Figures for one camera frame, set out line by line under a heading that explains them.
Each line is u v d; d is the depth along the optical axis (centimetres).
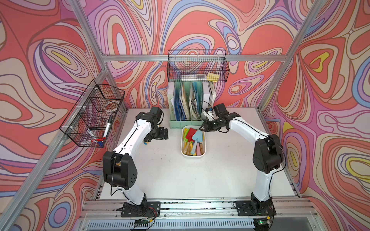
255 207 65
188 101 96
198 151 89
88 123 73
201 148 95
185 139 96
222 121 69
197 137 97
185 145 93
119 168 45
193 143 94
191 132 99
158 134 73
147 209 73
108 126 69
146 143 98
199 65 96
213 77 91
